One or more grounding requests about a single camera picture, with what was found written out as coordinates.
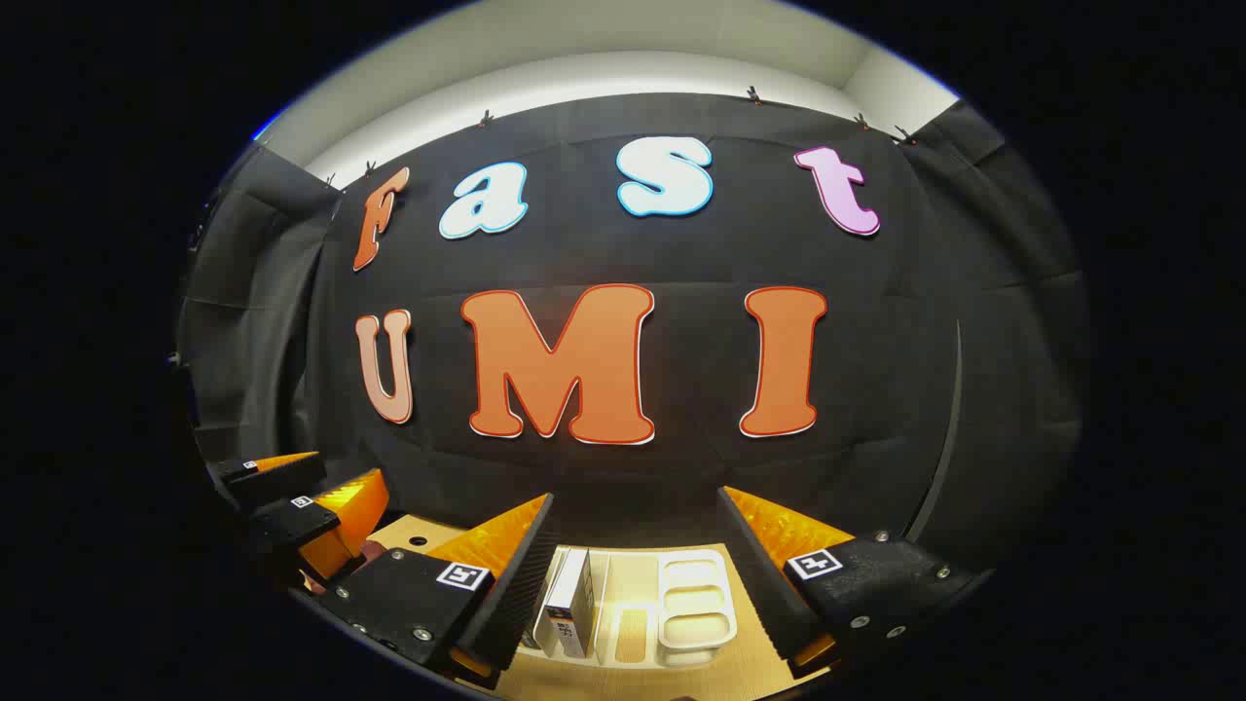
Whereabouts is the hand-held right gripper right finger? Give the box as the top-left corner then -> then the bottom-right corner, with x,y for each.
717,485 -> 984,681

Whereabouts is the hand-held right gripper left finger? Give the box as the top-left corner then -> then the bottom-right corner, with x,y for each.
321,492 -> 558,687

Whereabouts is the book with white spine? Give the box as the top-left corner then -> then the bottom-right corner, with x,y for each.
540,548 -> 596,661

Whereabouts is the white bookshelf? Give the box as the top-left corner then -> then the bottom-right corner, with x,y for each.
521,545 -> 738,673

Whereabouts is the black backdrop cloth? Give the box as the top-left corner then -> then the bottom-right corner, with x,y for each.
175,91 -> 1086,585

